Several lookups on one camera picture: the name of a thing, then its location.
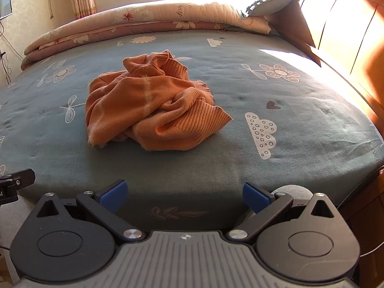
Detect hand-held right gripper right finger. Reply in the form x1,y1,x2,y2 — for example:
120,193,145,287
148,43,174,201
226,181,336,242

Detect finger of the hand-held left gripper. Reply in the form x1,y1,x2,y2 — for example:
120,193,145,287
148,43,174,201
0,169,36,190

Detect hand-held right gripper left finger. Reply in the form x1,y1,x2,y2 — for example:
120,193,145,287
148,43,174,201
35,179,146,242

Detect orange knit sweater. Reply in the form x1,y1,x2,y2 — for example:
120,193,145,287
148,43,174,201
85,49,232,151

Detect grey rounded cloth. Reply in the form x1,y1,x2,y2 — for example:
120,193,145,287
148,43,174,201
271,184,312,216

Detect bed with blue floral sheet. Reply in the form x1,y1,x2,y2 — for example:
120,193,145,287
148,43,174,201
0,28,384,231

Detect wooden nightstand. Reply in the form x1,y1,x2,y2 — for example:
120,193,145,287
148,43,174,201
337,166,384,288

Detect folded pink floral quilt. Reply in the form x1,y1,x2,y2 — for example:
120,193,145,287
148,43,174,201
20,0,272,72

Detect wooden headboard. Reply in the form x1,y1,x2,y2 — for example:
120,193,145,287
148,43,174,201
259,0,384,135

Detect grey pillow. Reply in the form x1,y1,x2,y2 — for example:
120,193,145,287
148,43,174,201
223,0,301,18

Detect black cable bundle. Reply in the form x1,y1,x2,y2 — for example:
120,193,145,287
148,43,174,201
0,21,13,85

